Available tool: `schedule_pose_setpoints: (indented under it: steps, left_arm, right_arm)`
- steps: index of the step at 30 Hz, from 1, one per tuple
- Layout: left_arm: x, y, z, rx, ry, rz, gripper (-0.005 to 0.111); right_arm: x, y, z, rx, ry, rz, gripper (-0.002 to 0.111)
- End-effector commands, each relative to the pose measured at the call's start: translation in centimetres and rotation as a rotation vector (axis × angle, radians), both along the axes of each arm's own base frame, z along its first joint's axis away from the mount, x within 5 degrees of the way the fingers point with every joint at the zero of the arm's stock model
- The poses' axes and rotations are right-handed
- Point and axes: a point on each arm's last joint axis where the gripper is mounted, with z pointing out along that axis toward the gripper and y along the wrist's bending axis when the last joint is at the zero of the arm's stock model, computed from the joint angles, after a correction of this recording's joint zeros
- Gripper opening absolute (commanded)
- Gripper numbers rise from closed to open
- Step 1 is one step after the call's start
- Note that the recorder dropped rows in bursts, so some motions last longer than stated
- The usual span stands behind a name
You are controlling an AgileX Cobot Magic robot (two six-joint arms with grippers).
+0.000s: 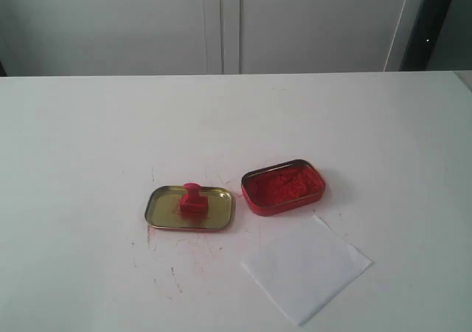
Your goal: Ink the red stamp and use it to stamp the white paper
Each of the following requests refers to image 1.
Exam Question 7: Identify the red plastic stamp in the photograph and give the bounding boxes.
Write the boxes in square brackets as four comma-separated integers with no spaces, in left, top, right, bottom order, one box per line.
[179,183,209,218]

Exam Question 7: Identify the red ink pad tin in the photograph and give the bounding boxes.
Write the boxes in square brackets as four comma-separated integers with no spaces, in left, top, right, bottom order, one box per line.
[241,159,326,216]

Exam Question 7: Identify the gold tin lid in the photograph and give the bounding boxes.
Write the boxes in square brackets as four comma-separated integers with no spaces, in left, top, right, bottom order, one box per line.
[145,186,235,232]

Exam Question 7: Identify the white paper sheet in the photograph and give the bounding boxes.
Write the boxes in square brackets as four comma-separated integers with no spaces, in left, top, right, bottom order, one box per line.
[241,215,372,326]

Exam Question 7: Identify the white cabinet doors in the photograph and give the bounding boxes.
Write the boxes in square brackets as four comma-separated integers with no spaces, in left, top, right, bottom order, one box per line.
[1,0,422,76]

